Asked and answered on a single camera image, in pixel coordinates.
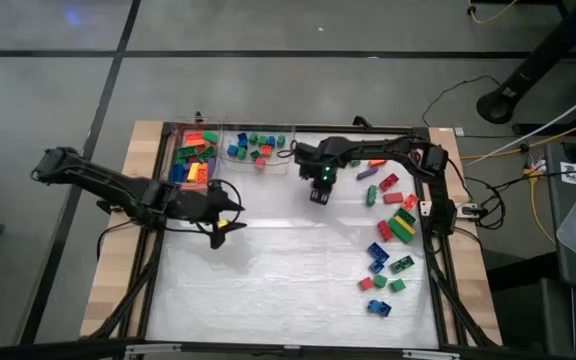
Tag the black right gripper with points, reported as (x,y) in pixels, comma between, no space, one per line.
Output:
(318,160)

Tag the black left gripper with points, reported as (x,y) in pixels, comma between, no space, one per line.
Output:
(190,206)

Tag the long yellow block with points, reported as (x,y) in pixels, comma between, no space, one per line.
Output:
(404,226)
(193,172)

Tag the small green block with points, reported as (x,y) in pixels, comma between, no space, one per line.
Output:
(380,281)
(281,141)
(242,153)
(262,141)
(255,155)
(253,138)
(397,285)

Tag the small red block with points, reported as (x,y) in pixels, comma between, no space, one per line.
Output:
(366,283)
(260,163)

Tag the small orange block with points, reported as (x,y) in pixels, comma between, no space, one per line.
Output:
(266,150)

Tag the long orange-red block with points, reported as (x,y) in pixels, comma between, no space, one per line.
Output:
(410,202)
(194,139)

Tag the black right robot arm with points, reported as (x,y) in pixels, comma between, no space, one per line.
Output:
(388,146)

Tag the silver arm base connector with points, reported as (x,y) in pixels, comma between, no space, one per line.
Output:
(465,210)

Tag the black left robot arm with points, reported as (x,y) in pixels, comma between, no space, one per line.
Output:
(103,182)

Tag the clear plastic bin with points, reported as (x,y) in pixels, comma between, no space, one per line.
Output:
(190,186)
(280,165)

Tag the long blue block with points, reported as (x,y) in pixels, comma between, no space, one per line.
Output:
(378,251)

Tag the black clamp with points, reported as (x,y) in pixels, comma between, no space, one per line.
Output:
(360,121)

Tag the white table cover sheet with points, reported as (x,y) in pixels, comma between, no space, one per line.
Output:
(293,300)

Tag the small white box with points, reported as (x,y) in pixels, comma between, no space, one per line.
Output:
(459,131)

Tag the black aluminium table frame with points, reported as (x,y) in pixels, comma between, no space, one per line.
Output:
(328,128)

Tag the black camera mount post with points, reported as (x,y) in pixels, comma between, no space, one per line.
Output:
(198,118)

